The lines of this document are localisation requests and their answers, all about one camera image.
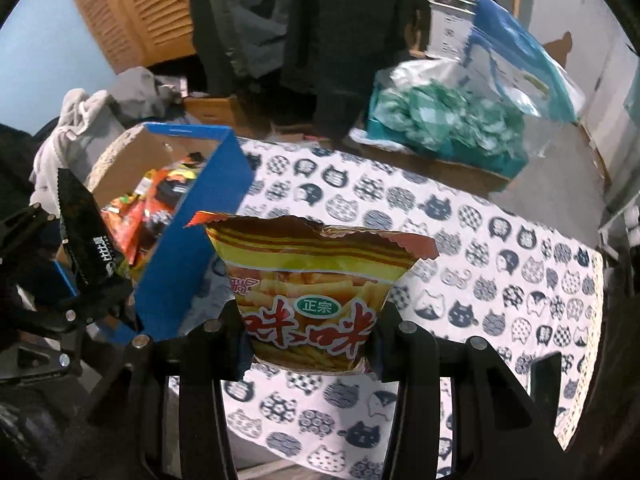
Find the dark olive hanging coat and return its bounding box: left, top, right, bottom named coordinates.
left=187, top=0, right=242, bottom=97

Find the wide flat cardboard box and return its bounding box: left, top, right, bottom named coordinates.
left=349, top=129, right=522, bottom=197

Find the black hanging coat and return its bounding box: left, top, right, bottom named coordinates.
left=279, top=0, right=432, bottom=137

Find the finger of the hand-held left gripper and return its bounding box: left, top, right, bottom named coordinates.
left=0, top=280, right=138, bottom=388
left=0, top=204, right=81, bottom=307

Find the small brown cardboard box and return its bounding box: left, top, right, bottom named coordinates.
left=184, top=94, right=252, bottom=132

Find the white shoe rack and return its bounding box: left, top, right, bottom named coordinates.
left=597, top=195, right=640, bottom=262

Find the blue-rimmed cardboard box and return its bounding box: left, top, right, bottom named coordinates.
left=85, top=121, right=257, bottom=345

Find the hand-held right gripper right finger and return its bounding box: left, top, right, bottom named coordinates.
left=367, top=305, right=576, bottom=480

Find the wooden louvered door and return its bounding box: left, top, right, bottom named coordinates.
left=57, top=0, right=197, bottom=74

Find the grey clothing pile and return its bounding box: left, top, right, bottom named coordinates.
left=111, top=66, right=177, bottom=122

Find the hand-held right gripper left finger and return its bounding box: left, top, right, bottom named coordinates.
left=74, top=301, right=255, bottom=480

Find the pile of green plastic bags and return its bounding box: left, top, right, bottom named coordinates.
left=366, top=76, right=529, bottom=177

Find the white printed storage box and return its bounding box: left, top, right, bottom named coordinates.
left=427, top=0, right=477, bottom=59

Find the orange snack packet green label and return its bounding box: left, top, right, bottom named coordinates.
left=135, top=152, right=207, bottom=226

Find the grey hanging jacket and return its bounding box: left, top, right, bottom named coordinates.
left=215, top=0, right=302, bottom=62

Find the cat print tablecloth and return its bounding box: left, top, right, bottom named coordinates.
left=167, top=137, right=607, bottom=480

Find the black rectangular object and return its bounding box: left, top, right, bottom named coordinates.
left=529, top=351, right=564, bottom=417

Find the plain orange snack packet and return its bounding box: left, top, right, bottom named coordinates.
left=100, top=195, right=174, bottom=282

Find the blue plastic bag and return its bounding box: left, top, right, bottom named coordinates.
left=461, top=0, right=587, bottom=124

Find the white cloth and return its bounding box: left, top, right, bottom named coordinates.
left=29, top=88, right=117, bottom=212

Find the black snack packet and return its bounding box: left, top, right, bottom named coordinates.
left=56, top=166, right=127, bottom=292

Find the yellow striped snack packet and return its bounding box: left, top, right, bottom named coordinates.
left=184, top=211, right=440, bottom=376

